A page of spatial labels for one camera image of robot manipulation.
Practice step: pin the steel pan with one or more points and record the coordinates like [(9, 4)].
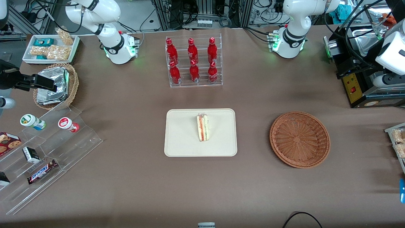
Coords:
[(364, 39)]

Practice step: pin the small dark snack box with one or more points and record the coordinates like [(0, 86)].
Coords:
[(3, 179)]

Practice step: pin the clear snack tray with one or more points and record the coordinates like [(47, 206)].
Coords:
[(390, 130)]

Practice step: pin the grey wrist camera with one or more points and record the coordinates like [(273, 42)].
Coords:
[(7, 103), (387, 81)]

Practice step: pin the clear acrylic stepped shelf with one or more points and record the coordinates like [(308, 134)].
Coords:
[(72, 148)]

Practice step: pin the green lid yogurt cup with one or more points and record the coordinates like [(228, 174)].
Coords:
[(31, 121)]

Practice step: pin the clear bag of snacks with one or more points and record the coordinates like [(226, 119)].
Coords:
[(399, 136), (400, 151)]

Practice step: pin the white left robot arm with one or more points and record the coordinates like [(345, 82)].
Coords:
[(295, 19)]

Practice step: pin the teal snack box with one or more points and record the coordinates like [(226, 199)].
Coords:
[(43, 42)]

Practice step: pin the beige plastic tray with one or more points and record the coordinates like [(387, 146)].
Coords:
[(180, 136)]

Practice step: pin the orange object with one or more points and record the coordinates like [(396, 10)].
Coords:
[(389, 17)]

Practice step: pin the clear bag of peanuts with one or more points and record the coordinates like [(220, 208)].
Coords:
[(58, 53), (38, 50), (65, 36)]

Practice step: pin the tan oval wicker basket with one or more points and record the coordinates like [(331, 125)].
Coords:
[(73, 85)]

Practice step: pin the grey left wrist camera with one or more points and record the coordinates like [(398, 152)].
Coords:
[(387, 81)]

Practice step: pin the small black white box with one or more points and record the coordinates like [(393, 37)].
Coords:
[(31, 155)]

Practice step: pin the grey power strip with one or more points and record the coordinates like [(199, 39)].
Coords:
[(204, 22)]

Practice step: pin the brown snickers bar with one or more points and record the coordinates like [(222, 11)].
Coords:
[(42, 172)]

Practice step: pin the round brown wicker basket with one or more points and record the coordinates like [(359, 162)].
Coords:
[(299, 139)]

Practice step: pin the red cola bottle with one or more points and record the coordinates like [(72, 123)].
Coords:
[(212, 52), (194, 73), (192, 52), (174, 74), (213, 74), (171, 52)]

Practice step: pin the white rectangular snack tray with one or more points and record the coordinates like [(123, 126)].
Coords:
[(28, 58)]

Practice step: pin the clear acrylic bottle rack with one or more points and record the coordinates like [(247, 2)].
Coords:
[(202, 85)]

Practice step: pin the small teal packet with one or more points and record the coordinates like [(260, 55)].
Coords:
[(41, 57)]

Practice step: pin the blue plastic object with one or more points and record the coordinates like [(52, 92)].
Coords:
[(402, 190)]

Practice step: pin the triangle sandwich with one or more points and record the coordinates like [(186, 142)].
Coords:
[(202, 128)]

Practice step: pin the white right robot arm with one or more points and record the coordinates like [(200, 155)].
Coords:
[(106, 28)]

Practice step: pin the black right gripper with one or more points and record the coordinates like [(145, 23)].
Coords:
[(8, 79)]

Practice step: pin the red cookie box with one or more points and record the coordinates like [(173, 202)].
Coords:
[(8, 144)]

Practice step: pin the silver foil wrapped packet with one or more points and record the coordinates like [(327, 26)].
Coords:
[(52, 95)]

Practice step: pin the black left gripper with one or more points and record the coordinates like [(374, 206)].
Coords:
[(364, 59)]

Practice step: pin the red lid yogurt cup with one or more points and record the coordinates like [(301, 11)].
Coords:
[(67, 124)]

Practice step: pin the grey device edge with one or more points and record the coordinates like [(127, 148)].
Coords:
[(206, 225)]

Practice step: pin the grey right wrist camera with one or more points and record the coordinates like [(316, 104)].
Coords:
[(7, 103)]

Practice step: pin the black machine with yellow panel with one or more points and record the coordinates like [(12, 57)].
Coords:
[(352, 88)]

